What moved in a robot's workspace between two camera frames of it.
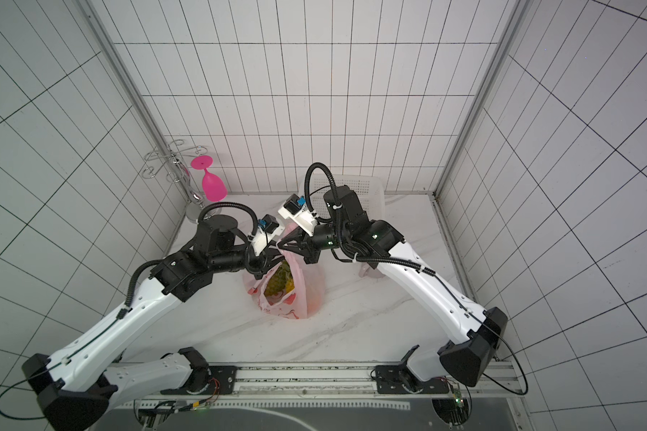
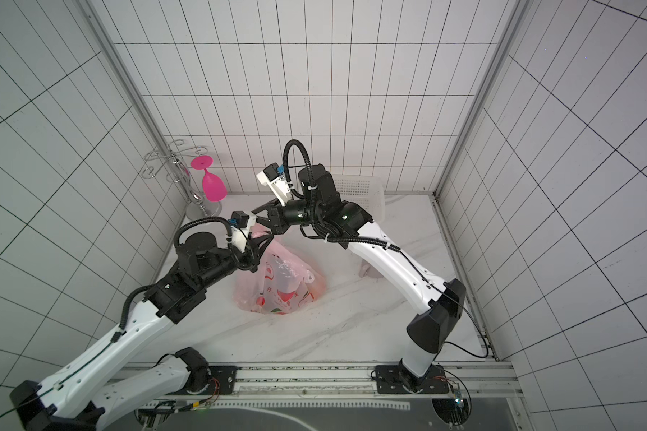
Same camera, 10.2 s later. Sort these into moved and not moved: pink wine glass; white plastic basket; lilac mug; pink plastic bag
Moved: pink plastic bag
Not moved: white plastic basket; lilac mug; pink wine glass
